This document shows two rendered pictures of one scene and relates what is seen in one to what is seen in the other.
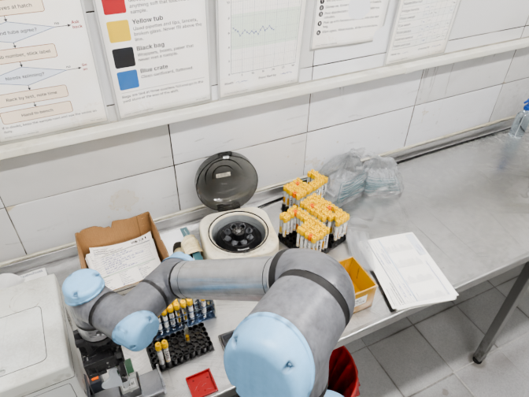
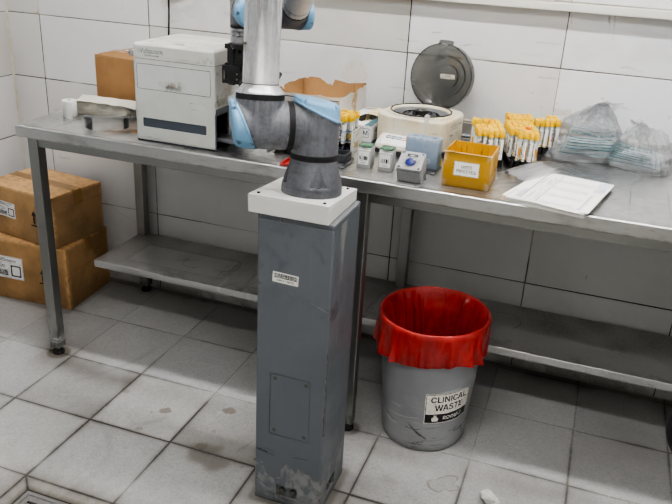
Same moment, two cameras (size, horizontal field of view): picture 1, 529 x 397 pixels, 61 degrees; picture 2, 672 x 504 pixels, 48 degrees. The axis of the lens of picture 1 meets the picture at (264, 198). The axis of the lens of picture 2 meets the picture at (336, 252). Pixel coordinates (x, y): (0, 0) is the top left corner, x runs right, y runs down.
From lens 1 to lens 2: 174 cm
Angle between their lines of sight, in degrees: 41
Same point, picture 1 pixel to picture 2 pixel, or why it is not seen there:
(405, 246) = (586, 186)
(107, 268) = not seen: hidden behind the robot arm
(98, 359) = (232, 65)
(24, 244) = not seen: hidden behind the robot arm
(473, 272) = (640, 220)
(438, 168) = not seen: outside the picture
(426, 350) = (656, 477)
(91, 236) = (314, 87)
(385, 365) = (577, 453)
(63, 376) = (208, 60)
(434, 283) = (573, 202)
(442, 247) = (635, 203)
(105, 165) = (350, 27)
